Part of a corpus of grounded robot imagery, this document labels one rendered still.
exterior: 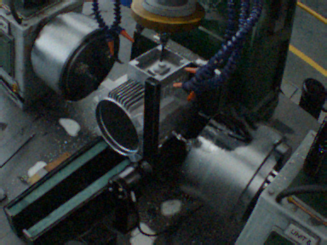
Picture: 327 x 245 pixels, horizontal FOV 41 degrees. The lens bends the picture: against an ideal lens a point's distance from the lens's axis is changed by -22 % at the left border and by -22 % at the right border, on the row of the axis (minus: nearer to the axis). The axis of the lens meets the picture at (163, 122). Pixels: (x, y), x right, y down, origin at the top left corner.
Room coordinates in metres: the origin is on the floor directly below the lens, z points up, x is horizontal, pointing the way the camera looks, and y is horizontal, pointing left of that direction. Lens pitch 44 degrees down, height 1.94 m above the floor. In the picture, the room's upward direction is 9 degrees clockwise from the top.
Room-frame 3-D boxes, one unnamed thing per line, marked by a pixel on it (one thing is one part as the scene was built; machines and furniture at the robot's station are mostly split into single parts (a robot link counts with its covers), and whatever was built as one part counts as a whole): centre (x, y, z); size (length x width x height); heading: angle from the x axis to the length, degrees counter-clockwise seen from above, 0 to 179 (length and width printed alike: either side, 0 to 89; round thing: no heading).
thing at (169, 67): (1.04, 0.03, 1.11); 0.12 x 0.11 x 0.07; 145
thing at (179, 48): (1.13, -0.03, 0.97); 0.30 x 0.11 x 0.34; 55
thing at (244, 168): (0.82, -0.22, 1.04); 0.41 x 0.25 x 0.25; 55
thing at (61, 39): (1.21, 0.35, 1.04); 0.37 x 0.25 x 0.25; 55
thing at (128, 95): (1.00, 0.05, 1.01); 0.20 x 0.19 x 0.19; 145
